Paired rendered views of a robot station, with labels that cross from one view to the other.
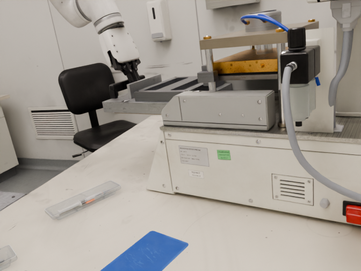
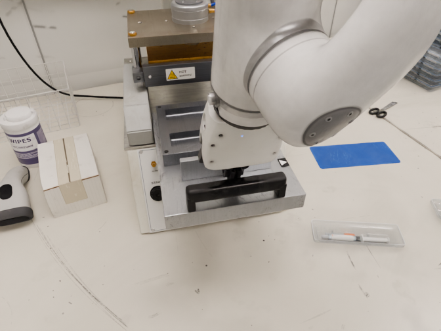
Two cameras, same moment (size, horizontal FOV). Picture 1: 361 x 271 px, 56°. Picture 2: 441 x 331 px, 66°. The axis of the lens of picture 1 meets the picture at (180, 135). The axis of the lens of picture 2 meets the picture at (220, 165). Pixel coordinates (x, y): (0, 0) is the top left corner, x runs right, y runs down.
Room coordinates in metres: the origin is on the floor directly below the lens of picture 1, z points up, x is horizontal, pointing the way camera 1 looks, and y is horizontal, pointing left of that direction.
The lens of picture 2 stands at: (1.31, 0.36, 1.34)
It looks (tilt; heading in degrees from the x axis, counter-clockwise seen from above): 40 degrees down; 223
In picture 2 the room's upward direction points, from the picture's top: straight up
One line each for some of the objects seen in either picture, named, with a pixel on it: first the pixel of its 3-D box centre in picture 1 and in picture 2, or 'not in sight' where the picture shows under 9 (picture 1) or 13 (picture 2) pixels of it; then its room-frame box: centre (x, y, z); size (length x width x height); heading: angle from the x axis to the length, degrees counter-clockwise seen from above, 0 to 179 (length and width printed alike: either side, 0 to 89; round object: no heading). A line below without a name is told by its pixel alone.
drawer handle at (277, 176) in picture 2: (128, 86); (236, 190); (1.02, 0.13, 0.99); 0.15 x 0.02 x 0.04; 145
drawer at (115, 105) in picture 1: (167, 92); (217, 146); (0.95, 0.02, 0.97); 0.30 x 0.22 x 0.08; 55
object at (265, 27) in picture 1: (275, 41); (197, 25); (0.75, -0.23, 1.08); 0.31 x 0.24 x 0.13; 145
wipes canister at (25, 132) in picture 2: not in sight; (26, 136); (1.12, -0.51, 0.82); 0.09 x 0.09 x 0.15
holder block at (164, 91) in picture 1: (180, 87); (212, 127); (0.92, -0.02, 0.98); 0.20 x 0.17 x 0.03; 145
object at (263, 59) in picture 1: (262, 50); (195, 39); (0.78, -0.21, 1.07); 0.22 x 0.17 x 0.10; 145
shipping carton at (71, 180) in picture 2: not in sight; (71, 173); (1.10, -0.33, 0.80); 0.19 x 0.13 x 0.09; 65
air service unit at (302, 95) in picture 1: (297, 75); not in sight; (0.53, -0.19, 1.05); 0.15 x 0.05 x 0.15; 145
